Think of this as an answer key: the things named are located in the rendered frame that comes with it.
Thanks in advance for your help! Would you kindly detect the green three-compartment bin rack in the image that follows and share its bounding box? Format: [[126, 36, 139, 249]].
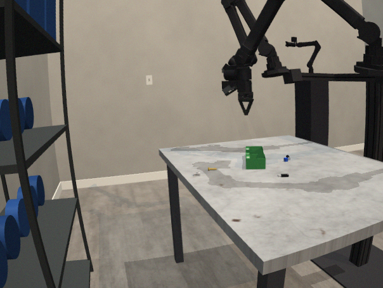
[[245, 146, 266, 169]]

